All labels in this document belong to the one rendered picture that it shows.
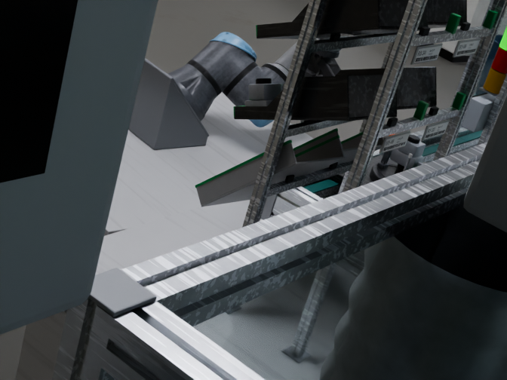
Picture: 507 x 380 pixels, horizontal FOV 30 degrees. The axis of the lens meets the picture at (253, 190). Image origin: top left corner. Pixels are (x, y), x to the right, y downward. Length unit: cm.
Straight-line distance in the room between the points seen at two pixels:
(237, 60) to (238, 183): 73
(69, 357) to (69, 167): 15
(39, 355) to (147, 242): 31
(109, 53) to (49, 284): 10
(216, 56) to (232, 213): 48
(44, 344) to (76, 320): 139
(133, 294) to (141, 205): 161
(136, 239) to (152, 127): 49
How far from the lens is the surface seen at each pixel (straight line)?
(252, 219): 171
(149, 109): 237
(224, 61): 244
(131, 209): 206
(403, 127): 163
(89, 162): 37
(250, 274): 55
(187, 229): 203
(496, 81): 220
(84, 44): 35
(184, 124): 239
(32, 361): 191
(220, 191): 181
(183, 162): 234
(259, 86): 174
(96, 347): 48
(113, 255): 188
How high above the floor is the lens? 181
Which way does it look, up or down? 24 degrees down
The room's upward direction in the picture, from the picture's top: 17 degrees clockwise
